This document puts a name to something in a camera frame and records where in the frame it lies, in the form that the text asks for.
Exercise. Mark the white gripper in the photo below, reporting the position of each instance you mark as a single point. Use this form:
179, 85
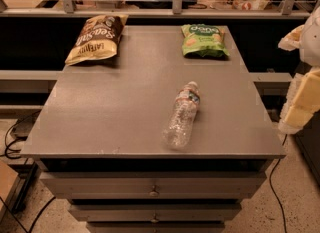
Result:
311, 42

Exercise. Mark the clear plastic water bottle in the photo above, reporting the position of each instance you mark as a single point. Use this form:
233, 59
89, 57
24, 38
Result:
177, 133

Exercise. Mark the green chip bag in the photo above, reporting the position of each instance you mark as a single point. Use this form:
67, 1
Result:
203, 40

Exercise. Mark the brown sea salt chip bag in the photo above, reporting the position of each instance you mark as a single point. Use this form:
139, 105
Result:
98, 39

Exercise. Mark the middle drawer with knob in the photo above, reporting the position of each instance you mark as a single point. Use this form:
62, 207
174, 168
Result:
155, 213

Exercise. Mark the drawer with knob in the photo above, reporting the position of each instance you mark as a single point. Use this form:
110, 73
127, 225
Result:
208, 185
155, 213

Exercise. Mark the grey drawer cabinet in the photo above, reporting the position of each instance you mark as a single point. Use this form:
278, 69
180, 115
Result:
109, 118

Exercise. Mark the bottom drawer front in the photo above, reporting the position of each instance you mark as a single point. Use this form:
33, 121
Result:
104, 227

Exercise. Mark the top drawer with knob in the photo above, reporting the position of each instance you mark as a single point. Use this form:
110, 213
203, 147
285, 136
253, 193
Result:
208, 185

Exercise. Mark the grey power box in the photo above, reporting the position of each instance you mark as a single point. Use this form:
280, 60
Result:
23, 126

